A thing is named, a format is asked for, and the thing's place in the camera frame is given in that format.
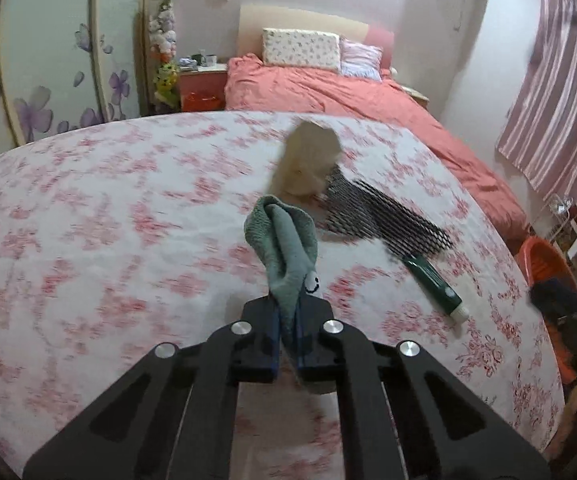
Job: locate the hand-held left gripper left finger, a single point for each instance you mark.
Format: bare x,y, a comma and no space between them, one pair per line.
263,350

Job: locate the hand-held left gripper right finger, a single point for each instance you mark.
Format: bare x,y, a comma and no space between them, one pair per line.
313,355

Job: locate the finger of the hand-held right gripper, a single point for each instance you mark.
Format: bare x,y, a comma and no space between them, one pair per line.
548,297

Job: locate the red plastic basket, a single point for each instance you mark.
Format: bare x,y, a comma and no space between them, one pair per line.
543,260

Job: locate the green sock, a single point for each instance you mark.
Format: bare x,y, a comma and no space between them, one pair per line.
288,245

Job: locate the green tube with white cap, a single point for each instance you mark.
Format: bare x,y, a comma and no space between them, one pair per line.
431,282

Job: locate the black plastic mesh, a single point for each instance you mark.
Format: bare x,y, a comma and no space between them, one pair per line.
368,210

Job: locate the pink striped curtain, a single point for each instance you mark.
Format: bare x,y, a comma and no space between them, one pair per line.
558,110

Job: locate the pale wooden nightstand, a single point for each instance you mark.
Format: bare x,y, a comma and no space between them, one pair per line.
416,95

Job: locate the bed with coral duvet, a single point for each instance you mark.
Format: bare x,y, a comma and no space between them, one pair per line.
368,105

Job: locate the red-fronted nightstand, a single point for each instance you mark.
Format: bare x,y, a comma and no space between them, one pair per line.
201,85

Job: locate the white mug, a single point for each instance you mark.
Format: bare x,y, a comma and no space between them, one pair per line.
210,59

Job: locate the pink striped pillow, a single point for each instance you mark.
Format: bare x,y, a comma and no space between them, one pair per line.
361,60

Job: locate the white floral pillow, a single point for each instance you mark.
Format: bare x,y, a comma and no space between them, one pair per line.
301,47

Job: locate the stack of plush toys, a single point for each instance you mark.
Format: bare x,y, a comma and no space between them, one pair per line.
166,40

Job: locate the beige and pink headboard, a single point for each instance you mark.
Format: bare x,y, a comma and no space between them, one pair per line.
293,17

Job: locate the wardrobe with purple flower doors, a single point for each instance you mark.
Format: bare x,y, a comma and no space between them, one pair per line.
43,35

